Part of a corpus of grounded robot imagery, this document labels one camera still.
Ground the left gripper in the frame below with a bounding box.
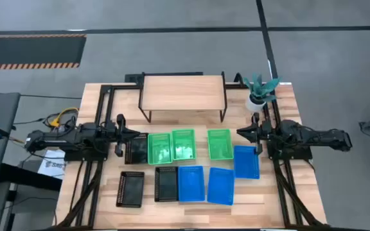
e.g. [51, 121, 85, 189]
[109, 114, 141, 158]

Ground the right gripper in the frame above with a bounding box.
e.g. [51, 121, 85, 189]
[236, 114, 272, 156]

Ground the black slotted plastic basket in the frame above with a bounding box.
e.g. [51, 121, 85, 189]
[154, 166, 180, 203]
[124, 132, 150, 166]
[116, 171, 145, 209]

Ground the green slotted plastic basket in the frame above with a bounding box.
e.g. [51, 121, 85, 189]
[147, 132, 174, 166]
[207, 128, 234, 161]
[171, 128, 197, 161]

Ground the blue slotted plastic basket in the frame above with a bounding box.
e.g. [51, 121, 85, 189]
[233, 144, 261, 180]
[177, 165, 206, 203]
[206, 166, 236, 206]

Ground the artificial plant in white pot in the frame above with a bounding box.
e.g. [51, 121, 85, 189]
[242, 73, 282, 113]

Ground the white printed paper sheet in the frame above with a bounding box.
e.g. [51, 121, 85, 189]
[37, 150, 67, 180]

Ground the black furniture beam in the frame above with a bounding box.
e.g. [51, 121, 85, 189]
[0, 162, 63, 193]

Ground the black hazard-striped floor mat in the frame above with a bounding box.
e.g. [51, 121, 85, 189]
[0, 34, 87, 71]

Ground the black aluminium rig frame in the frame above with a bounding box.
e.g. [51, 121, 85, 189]
[43, 71, 330, 231]

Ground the wooden shelf black metal frame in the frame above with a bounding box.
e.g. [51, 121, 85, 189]
[137, 71, 228, 124]

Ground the yellow cable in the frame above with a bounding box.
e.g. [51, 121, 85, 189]
[50, 107, 80, 128]

